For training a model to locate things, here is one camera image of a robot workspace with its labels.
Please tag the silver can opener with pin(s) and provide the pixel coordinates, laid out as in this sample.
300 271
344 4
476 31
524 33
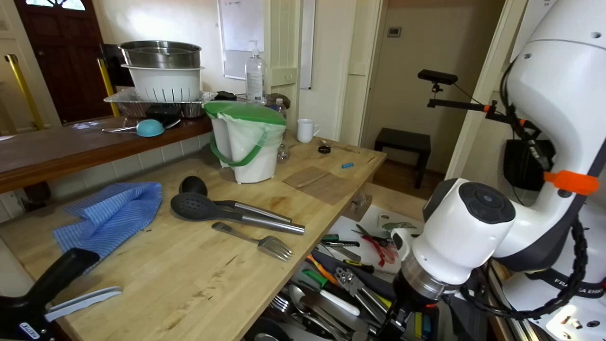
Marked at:
357 287

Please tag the green printed plastic bag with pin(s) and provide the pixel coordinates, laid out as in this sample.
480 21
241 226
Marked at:
400 226

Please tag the clear plastic water bottle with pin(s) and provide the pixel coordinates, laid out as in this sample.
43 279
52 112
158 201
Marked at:
255 76

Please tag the white mug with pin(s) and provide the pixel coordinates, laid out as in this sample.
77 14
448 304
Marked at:
306 131

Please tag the black mount arm orange joints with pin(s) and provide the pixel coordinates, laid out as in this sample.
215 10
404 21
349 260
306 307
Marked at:
455 105

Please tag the open wooden drawer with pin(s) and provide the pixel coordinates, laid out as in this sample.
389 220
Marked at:
399 200

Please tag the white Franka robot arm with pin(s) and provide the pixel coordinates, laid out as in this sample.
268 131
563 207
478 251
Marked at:
556 95

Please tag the blue cloth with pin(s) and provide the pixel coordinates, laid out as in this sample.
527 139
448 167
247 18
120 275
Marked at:
111 215

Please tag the brown square mat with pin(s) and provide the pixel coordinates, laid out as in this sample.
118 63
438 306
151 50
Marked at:
334 190

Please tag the yellow pole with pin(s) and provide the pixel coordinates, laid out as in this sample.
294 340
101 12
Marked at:
107 86
22 88

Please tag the dark wooden door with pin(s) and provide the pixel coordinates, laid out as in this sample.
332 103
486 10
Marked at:
63 69

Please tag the white wall paper sheet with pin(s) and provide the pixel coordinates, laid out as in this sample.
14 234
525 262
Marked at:
241 31

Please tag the black stool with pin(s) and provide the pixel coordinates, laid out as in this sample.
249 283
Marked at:
404 139

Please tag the black cutlery tray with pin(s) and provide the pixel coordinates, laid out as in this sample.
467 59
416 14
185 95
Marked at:
334 258

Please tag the dark wooden counter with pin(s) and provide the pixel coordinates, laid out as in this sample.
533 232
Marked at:
63 148

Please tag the grey metal tray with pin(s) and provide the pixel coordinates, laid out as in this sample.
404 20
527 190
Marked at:
116 97

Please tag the small blue stick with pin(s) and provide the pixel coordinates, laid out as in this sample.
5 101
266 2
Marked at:
347 165

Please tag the black bag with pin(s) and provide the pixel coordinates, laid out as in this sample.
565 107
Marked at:
524 167

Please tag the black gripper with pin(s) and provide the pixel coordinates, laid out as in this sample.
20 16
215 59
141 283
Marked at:
408 319

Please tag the steel cooking pot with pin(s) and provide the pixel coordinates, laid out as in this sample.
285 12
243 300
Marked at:
158 56

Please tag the white bin green lid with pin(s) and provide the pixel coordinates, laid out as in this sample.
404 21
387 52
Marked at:
249 145

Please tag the black camera on mount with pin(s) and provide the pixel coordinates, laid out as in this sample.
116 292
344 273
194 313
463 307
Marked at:
438 76

